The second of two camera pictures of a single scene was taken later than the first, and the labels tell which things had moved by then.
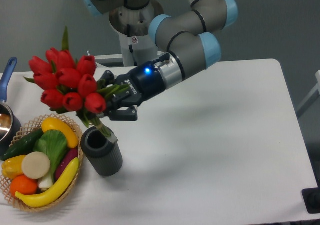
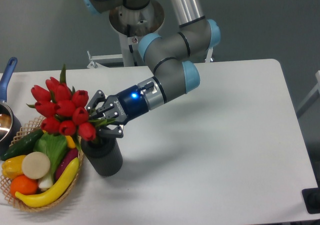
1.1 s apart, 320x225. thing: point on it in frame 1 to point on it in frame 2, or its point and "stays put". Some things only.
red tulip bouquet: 72,85 to 63,109
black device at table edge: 311,197 stays put
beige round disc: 36,165 stays put
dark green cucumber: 23,147 stays put
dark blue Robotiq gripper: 145,82 to 120,108
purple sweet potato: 72,154 stays put
